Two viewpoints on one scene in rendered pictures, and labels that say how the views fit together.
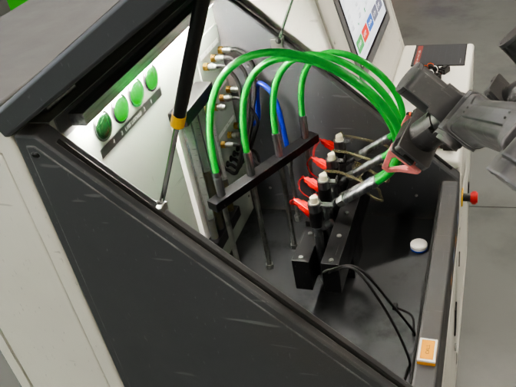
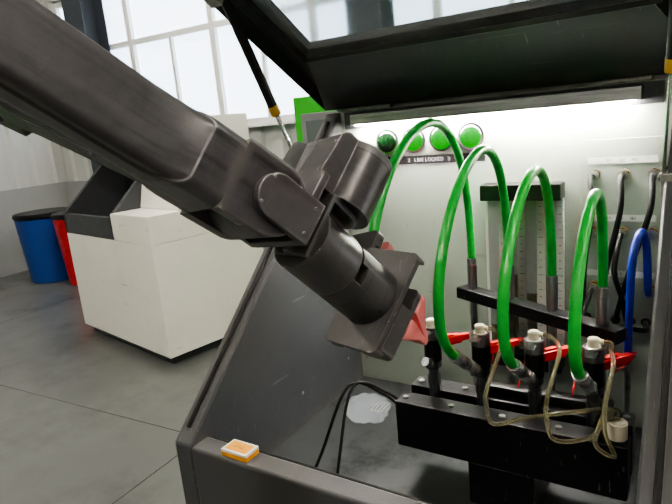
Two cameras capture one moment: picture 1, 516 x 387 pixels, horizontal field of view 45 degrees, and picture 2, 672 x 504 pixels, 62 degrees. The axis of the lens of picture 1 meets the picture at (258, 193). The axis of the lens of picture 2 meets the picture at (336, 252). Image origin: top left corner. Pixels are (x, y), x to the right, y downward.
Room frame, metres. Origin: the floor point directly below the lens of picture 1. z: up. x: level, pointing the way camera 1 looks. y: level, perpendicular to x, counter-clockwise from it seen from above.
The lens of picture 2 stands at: (1.00, -0.97, 1.43)
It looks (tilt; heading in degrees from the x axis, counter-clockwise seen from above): 13 degrees down; 99
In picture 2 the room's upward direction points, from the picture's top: 5 degrees counter-clockwise
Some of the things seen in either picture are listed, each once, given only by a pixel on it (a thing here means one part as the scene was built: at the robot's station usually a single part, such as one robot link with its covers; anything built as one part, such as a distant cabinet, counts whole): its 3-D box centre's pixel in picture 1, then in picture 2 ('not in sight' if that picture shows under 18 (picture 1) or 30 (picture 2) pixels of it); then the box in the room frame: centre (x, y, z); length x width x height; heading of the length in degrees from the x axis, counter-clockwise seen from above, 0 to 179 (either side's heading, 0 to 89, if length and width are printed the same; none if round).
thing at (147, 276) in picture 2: not in sight; (140, 203); (-0.98, 2.81, 1.00); 1.30 x 1.09 x 1.99; 144
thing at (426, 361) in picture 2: (324, 243); (432, 388); (1.00, -0.12, 0.99); 0.05 x 0.03 x 0.21; 65
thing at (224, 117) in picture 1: (224, 97); (619, 230); (1.33, 0.03, 1.20); 0.13 x 0.03 x 0.31; 155
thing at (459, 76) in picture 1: (427, 97); not in sight; (1.58, -0.53, 0.97); 0.70 x 0.22 x 0.03; 155
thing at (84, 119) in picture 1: (154, 47); (477, 108); (1.11, 0.13, 1.43); 0.54 x 0.03 x 0.02; 155
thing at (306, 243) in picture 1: (335, 237); (509, 449); (1.11, -0.16, 0.91); 0.34 x 0.10 x 0.15; 155
